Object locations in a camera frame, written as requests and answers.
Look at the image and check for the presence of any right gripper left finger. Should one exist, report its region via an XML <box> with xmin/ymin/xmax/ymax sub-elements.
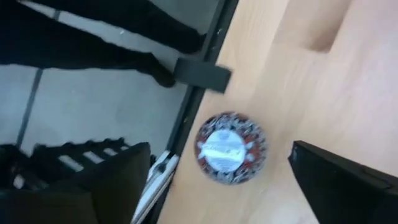
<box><xmin>0</xmin><ymin>141</ymin><xmax>152</xmax><ymax>224</ymax></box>

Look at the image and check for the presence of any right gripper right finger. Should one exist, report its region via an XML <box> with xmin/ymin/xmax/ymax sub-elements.
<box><xmin>287</xmin><ymin>139</ymin><xmax>398</xmax><ymax>224</ymax></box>

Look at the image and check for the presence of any white candle patterned tin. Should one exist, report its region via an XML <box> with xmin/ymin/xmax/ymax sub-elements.
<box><xmin>194</xmin><ymin>111</ymin><xmax>268</xmax><ymax>185</ymax></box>

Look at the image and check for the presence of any silver metal strip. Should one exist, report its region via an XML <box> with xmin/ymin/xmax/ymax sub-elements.
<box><xmin>130</xmin><ymin>151</ymin><xmax>180</xmax><ymax>224</ymax></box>

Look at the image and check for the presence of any black table edge clamp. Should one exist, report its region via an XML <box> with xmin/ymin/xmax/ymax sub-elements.
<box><xmin>173</xmin><ymin>57</ymin><xmax>233</xmax><ymax>94</ymax></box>

